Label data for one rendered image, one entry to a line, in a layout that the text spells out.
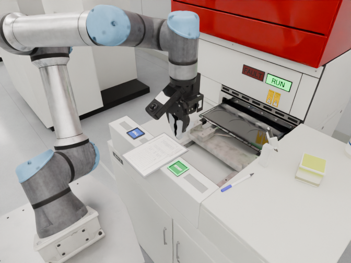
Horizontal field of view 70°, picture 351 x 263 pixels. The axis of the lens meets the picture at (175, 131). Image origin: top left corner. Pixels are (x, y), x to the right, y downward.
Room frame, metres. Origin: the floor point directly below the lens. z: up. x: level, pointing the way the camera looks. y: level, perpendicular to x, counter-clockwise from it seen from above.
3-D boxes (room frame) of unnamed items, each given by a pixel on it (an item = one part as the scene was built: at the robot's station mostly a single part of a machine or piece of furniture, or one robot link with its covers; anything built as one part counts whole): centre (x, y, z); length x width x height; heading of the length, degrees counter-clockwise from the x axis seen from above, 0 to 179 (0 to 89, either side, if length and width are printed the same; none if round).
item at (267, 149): (0.64, -0.32, 1.03); 0.06 x 0.04 x 0.13; 131
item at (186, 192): (0.71, 0.07, 0.89); 0.55 x 0.09 x 0.14; 41
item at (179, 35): (0.62, -0.02, 1.41); 0.09 x 0.08 x 0.11; 63
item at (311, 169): (0.57, -0.44, 1.00); 0.07 x 0.07 x 0.07; 60
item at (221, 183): (0.74, -0.30, 0.84); 0.50 x 0.02 x 0.03; 131
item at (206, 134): (0.89, -0.14, 0.89); 0.08 x 0.03 x 0.03; 131
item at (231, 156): (0.83, -0.19, 0.87); 0.36 x 0.08 x 0.03; 41
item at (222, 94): (1.05, -0.39, 0.89); 0.44 x 0.02 x 0.10; 41
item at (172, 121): (0.64, -0.01, 1.14); 0.06 x 0.03 x 0.09; 131
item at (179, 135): (0.61, -0.03, 1.14); 0.06 x 0.03 x 0.09; 131
